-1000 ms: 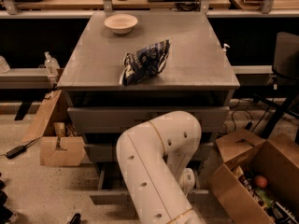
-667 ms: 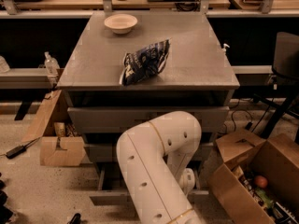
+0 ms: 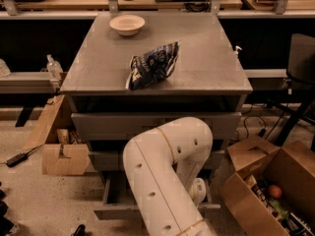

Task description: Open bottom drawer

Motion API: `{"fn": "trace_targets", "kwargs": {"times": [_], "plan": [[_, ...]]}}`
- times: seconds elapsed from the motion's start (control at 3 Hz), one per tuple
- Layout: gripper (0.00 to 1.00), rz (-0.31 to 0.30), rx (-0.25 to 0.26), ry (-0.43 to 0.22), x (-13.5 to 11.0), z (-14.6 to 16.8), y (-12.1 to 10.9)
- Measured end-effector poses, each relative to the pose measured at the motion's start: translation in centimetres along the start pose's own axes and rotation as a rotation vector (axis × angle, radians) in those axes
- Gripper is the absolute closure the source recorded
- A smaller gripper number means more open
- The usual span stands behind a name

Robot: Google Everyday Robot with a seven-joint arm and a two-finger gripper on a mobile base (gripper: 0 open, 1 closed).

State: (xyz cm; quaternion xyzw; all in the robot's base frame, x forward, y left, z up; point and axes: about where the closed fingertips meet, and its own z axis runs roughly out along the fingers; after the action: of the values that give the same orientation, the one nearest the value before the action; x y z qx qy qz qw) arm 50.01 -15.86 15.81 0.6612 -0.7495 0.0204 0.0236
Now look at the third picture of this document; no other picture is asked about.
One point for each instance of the grey drawer cabinet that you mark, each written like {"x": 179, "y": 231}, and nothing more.
{"x": 207, "y": 76}

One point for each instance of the black stool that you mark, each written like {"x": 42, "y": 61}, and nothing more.
{"x": 301, "y": 69}

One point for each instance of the red apple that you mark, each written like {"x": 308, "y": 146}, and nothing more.
{"x": 274, "y": 191}

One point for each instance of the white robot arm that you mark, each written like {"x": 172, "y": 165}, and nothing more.
{"x": 162, "y": 167}

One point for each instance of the cardboard box left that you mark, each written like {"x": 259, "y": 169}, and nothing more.
{"x": 63, "y": 154}

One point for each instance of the white bowl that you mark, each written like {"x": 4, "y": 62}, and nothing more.
{"x": 127, "y": 25}

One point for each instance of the clear plastic bottle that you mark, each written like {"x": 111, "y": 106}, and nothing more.
{"x": 54, "y": 68}

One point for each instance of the white pump dispenser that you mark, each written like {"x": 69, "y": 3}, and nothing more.
{"x": 237, "y": 50}

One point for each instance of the large cardboard box right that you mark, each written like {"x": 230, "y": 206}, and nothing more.
{"x": 291, "y": 167}

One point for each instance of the green packet in box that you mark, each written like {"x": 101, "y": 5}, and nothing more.
{"x": 276, "y": 204}

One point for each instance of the blue chip bag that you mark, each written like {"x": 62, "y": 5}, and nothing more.
{"x": 152, "y": 67}

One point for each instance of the grey drawer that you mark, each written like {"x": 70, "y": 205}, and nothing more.
{"x": 118, "y": 201}
{"x": 123, "y": 125}
{"x": 113, "y": 160}

